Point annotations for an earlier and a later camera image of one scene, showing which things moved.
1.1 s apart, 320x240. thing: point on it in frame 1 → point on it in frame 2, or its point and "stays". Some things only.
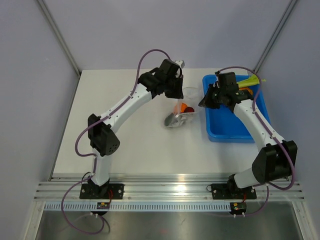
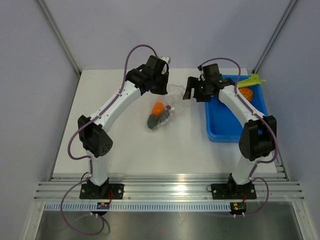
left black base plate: x=108 y=191 stays
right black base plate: x=230 y=191 stays
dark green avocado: x=170 y=120 → x=152 y=121
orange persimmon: x=183 y=106 → x=158 y=108
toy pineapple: x=246 y=88 stays
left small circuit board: x=103 y=205 stays
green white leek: x=254 y=80 stays
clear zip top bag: x=184 y=109 → x=163 y=107
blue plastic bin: x=224 y=125 stays
